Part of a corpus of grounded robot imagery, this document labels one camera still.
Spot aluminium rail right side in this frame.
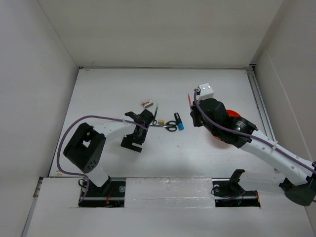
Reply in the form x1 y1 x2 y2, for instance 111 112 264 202
245 64 277 143

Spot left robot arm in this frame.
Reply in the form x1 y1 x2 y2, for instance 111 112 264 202
63 109 155 196

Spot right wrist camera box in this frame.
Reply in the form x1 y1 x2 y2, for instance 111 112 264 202
195 83 214 101

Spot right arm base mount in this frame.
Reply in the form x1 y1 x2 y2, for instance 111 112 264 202
210 169 261 207

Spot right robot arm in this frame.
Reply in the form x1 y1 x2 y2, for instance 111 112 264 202
190 98 316 206

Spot orange round pen holder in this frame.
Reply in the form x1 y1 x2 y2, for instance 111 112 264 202
212 109 241 145

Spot tan eraser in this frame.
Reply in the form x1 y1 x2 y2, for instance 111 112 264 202
158 119 165 125

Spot blue and black highlighter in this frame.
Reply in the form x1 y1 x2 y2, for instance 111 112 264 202
174 113 184 130

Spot black handled scissors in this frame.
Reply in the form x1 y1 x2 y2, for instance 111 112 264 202
151 120 177 132

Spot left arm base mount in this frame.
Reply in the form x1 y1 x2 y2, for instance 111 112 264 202
78 178 126 208

